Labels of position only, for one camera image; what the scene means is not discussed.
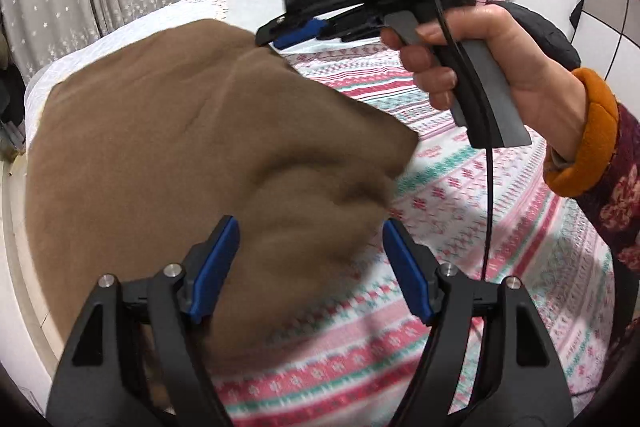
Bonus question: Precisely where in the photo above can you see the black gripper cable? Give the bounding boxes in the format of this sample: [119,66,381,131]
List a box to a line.
[395,0,501,283]

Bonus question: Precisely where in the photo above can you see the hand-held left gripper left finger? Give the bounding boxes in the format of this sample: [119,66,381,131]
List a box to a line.
[46,214,242,427]

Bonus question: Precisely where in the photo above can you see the checkered padded wall panel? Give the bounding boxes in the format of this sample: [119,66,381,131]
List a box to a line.
[570,0,640,108]

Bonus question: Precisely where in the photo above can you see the patterned striped blanket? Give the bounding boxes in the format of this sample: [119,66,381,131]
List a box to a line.
[210,39,631,427]

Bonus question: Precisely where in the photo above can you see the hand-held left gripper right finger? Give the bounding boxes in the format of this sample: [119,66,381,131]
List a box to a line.
[381,219,576,427]

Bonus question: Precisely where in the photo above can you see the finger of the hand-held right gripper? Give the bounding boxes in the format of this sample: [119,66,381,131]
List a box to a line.
[255,0,358,50]
[316,3,388,42]

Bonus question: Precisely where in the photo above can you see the person's right hand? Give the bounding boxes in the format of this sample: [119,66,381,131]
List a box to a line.
[380,3,587,160]

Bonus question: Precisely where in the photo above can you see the hanging dark clothes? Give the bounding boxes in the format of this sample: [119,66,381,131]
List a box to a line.
[0,34,27,158]

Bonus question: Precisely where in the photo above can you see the black padded jacket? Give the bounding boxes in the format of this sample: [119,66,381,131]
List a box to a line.
[487,1,582,70]

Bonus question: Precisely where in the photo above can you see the brown coat with fur collar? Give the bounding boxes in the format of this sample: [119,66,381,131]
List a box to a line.
[24,18,421,408]

